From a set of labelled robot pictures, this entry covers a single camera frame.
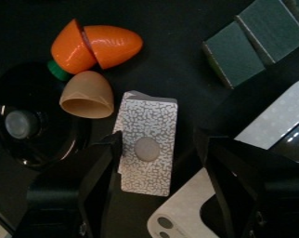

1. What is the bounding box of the orange carrot tip half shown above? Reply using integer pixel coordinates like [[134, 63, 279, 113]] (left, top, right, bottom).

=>
[[81, 24, 145, 71]]

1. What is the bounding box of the orange carrot half green stem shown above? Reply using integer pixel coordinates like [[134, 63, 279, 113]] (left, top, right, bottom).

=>
[[45, 18, 98, 83]]

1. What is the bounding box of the tan egg-shaped shell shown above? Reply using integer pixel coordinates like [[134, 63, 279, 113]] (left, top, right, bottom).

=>
[[58, 70, 114, 120]]

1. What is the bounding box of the white speckled carton toy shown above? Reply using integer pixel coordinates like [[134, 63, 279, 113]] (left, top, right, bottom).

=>
[[111, 89, 179, 198]]

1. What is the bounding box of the black toy pan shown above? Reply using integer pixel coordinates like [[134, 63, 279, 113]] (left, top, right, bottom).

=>
[[0, 60, 93, 172]]

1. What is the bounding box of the large dark green box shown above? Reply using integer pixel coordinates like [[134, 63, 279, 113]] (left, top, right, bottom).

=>
[[234, 0, 299, 66]]

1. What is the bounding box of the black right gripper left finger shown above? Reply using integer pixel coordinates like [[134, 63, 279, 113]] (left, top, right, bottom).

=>
[[12, 130, 123, 238]]

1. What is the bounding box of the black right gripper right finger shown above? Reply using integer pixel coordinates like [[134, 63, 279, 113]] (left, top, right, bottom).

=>
[[193, 127, 299, 238]]

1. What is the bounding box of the small dark green box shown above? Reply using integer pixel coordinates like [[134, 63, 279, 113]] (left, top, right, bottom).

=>
[[201, 20, 266, 90]]

